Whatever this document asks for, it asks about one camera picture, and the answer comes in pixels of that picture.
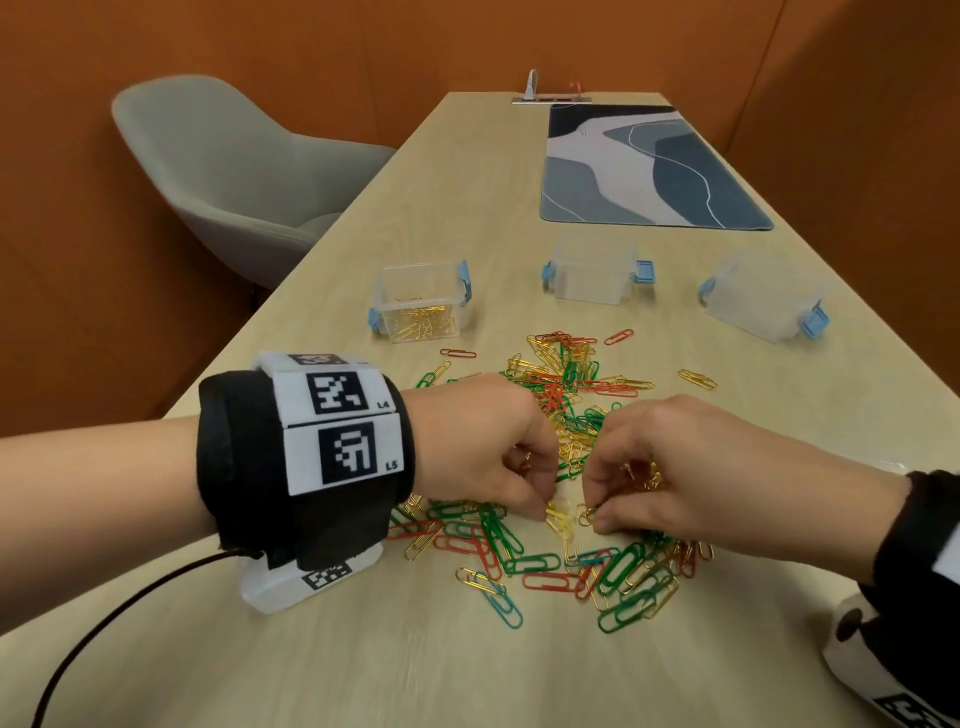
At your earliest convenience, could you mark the person's left hand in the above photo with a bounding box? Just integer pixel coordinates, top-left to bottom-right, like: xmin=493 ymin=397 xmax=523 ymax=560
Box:
xmin=401 ymin=372 xmax=560 ymax=523

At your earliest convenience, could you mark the person's right hand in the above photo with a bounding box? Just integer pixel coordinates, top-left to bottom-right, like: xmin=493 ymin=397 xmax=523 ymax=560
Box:
xmin=581 ymin=395 xmax=913 ymax=564

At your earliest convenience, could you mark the pile of colored paper clips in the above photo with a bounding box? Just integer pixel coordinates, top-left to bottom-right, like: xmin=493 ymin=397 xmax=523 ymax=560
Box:
xmin=386 ymin=327 xmax=720 ymax=635

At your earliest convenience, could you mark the sorted heap of gold clips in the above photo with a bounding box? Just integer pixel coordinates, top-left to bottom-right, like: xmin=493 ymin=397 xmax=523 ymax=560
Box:
xmin=382 ymin=299 xmax=459 ymax=343

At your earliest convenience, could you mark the transparent box with blue latches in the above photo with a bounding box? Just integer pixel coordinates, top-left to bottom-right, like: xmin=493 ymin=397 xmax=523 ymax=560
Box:
xmin=541 ymin=238 xmax=656 ymax=307
xmin=367 ymin=260 xmax=474 ymax=345
xmin=697 ymin=251 xmax=832 ymax=345

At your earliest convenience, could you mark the person's left forearm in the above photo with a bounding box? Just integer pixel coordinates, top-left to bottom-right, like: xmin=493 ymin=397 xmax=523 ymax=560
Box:
xmin=0 ymin=416 xmax=219 ymax=635

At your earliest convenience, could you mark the white left marker band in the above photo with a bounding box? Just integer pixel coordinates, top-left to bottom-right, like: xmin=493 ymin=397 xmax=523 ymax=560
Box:
xmin=254 ymin=352 xmax=406 ymax=498

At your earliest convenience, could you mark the white marker band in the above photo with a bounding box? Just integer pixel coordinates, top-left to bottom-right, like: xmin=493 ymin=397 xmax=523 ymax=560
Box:
xmin=254 ymin=352 xmax=406 ymax=498
xmin=929 ymin=521 xmax=960 ymax=586

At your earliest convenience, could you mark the white right marker band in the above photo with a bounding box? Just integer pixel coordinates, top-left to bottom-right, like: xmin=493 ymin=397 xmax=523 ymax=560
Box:
xmin=929 ymin=521 xmax=960 ymax=586

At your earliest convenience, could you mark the blue patterned desk mat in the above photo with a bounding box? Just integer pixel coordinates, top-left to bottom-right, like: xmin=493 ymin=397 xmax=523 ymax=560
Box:
xmin=539 ymin=103 xmax=775 ymax=232

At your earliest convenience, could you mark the grey shell chair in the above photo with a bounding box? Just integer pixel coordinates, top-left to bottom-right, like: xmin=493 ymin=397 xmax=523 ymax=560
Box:
xmin=110 ymin=73 xmax=397 ymax=292

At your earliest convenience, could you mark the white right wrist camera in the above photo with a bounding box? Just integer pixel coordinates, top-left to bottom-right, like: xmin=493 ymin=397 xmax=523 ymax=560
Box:
xmin=821 ymin=592 xmax=960 ymax=728

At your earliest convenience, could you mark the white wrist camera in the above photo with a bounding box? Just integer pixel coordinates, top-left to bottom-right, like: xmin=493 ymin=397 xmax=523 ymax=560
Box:
xmin=239 ymin=541 xmax=385 ymax=616
xmin=821 ymin=592 xmax=960 ymax=728

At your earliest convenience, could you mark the black right wrist strap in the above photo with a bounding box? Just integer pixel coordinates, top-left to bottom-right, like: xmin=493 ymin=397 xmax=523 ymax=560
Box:
xmin=858 ymin=470 xmax=960 ymax=714

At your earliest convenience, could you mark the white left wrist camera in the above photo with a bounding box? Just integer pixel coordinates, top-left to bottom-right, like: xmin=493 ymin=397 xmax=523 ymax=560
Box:
xmin=239 ymin=541 xmax=385 ymax=616

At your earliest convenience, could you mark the black camera cable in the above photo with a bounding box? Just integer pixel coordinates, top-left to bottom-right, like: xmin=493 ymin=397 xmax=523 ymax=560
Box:
xmin=29 ymin=547 xmax=264 ymax=728

